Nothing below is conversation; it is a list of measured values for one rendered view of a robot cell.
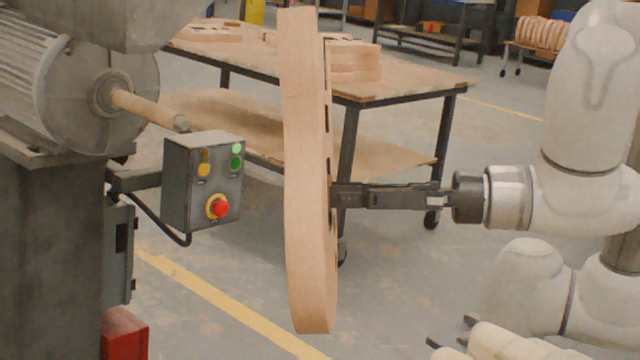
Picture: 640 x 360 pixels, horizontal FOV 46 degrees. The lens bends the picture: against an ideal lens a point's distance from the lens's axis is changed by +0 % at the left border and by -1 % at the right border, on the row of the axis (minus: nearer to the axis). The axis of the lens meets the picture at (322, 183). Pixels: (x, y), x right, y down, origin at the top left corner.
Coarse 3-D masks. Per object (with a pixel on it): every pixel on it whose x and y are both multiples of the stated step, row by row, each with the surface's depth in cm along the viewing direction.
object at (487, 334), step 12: (480, 324) 81; (492, 324) 81; (480, 336) 80; (492, 336) 80; (504, 336) 79; (516, 336) 79; (492, 348) 79; (504, 348) 79; (516, 348) 78; (528, 348) 78; (540, 348) 77
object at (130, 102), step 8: (112, 96) 138; (120, 96) 136; (128, 96) 135; (136, 96) 135; (120, 104) 136; (128, 104) 135; (136, 104) 133; (144, 104) 132; (152, 104) 131; (136, 112) 133; (144, 112) 132; (152, 112) 130; (160, 112) 129; (168, 112) 128; (176, 112) 128; (152, 120) 131; (160, 120) 129; (168, 120) 127
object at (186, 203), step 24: (168, 144) 163; (192, 144) 161; (216, 144) 164; (168, 168) 165; (192, 168) 160; (216, 168) 165; (240, 168) 170; (168, 192) 166; (192, 192) 162; (216, 192) 167; (240, 192) 173; (168, 216) 168; (192, 216) 164
